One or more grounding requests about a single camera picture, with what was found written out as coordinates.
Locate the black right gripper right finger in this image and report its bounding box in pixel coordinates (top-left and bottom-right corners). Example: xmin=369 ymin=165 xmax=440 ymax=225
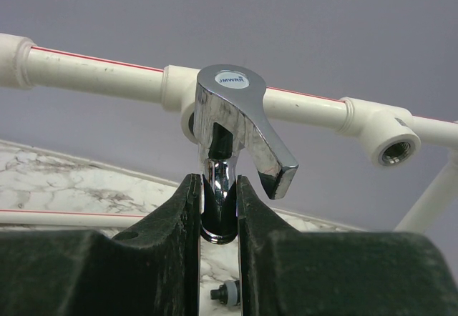
xmin=237 ymin=176 xmax=457 ymax=315

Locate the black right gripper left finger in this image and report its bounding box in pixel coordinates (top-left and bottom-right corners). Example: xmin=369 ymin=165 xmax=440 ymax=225
xmin=1 ymin=174 xmax=201 ymax=315

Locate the chrome metal faucet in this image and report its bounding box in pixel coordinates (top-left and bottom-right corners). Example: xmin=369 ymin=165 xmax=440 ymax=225
xmin=193 ymin=64 xmax=298 ymax=245

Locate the white PVC pipe frame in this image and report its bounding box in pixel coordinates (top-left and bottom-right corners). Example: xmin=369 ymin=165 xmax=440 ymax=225
xmin=1 ymin=34 xmax=457 ymax=232

